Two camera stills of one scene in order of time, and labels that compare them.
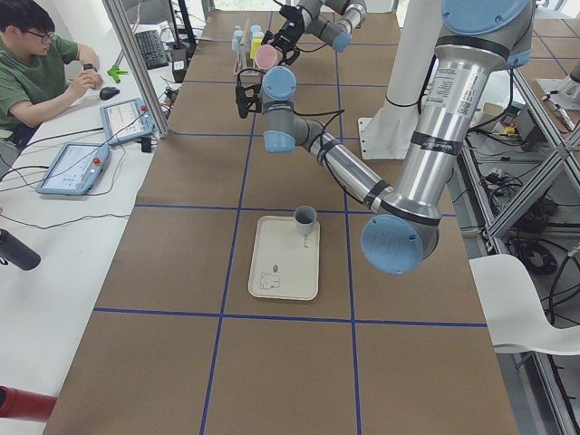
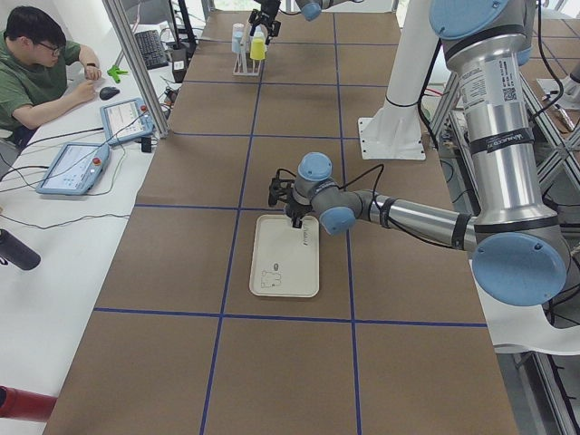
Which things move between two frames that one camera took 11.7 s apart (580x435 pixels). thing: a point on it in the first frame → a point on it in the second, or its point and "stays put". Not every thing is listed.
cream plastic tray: x=285 y=263 stays put
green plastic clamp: x=115 y=72 stays put
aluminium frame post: x=130 y=53 stays put
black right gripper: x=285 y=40 → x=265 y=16
